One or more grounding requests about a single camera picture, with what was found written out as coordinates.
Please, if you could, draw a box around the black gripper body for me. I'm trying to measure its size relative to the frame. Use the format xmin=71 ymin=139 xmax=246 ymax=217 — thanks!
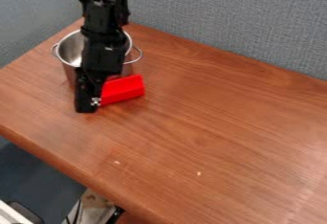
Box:
xmin=80 ymin=1 xmax=131 ymax=78

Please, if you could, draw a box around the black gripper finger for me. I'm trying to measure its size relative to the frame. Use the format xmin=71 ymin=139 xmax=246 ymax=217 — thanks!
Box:
xmin=75 ymin=68 xmax=106 ymax=113

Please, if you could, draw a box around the red rectangular block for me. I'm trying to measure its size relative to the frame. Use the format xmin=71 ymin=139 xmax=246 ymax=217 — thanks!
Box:
xmin=102 ymin=75 xmax=146 ymax=105

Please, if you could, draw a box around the stainless steel pot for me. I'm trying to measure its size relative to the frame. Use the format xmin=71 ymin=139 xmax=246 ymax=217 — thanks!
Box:
xmin=51 ymin=30 xmax=143 ymax=87

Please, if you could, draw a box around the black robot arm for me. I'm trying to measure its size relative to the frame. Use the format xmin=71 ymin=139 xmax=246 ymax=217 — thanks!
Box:
xmin=75 ymin=0 xmax=131 ymax=113

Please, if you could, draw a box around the white object at corner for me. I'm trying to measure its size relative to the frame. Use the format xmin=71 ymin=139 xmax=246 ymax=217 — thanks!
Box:
xmin=0 ymin=200 xmax=44 ymax=224

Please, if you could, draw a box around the metal table leg frame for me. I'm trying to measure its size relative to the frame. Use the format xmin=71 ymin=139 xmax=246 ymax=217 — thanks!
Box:
xmin=62 ymin=189 xmax=125 ymax=224

